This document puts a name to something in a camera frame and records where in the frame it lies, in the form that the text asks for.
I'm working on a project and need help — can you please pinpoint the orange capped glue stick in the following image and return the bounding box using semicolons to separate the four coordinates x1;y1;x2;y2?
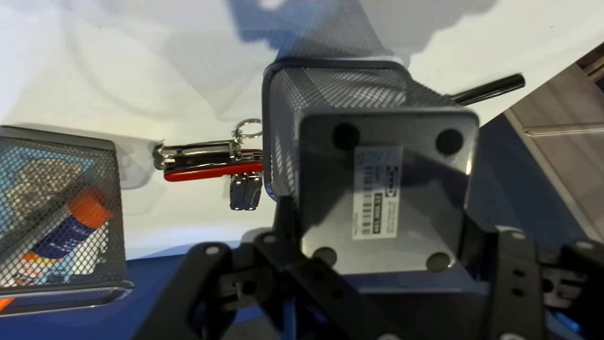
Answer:
21;186;114;264

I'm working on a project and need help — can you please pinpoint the red pocket knife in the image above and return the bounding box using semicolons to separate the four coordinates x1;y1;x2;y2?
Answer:
154;139;265;181

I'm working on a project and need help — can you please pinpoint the grey mesh bin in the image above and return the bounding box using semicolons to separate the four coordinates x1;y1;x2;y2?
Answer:
263;58;480;273

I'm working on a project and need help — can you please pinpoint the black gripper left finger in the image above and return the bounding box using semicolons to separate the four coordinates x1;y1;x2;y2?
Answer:
273;196;301;264

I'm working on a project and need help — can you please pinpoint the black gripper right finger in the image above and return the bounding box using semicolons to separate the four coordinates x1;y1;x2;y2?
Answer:
461;211;499;277

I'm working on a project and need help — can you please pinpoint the metal key ring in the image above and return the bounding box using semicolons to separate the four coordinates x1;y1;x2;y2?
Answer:
235;116;265;141

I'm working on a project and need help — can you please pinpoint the mesh pen cup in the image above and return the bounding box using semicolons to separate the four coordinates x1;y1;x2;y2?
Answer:
0;124;135;317

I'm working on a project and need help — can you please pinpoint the black handled magnifier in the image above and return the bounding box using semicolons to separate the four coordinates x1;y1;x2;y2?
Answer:
450;73;527;105

